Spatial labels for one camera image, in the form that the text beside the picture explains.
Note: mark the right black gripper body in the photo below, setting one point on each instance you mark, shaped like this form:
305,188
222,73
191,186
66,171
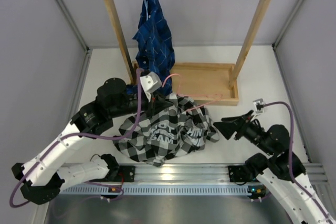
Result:
251,131

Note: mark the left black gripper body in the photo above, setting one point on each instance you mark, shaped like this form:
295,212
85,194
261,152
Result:
130,105

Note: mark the black white checkered shirt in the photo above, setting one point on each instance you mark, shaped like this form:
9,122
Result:
178,130

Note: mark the pink wire hanger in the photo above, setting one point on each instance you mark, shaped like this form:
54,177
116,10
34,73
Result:
210,98

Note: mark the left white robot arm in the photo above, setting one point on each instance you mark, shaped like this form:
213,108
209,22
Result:
41,179

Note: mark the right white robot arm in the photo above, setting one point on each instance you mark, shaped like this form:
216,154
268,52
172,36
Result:
276,167

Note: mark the blue plaid shirt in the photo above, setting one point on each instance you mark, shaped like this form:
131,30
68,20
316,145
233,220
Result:
155,48

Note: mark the wooden clothes rack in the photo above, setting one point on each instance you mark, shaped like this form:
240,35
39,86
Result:
199,78

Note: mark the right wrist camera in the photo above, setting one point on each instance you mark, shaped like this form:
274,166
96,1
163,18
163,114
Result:
258,107

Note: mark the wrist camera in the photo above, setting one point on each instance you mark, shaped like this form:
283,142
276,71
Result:
258,107
150,83

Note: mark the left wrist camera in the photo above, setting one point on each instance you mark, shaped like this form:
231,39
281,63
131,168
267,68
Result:
150,83

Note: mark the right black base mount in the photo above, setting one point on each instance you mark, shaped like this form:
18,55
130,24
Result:
240,174

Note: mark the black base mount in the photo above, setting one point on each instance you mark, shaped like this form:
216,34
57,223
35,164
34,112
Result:
240,174
126,174

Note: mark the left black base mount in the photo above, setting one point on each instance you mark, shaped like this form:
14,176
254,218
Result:
126,174

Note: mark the aluminium mounting rail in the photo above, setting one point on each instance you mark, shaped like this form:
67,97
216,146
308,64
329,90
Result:
181,173

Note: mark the slotted grey cable duct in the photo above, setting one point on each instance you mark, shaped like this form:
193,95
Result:
204,190

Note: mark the light blue wire hanger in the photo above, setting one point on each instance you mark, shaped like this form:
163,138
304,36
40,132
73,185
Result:
146,9

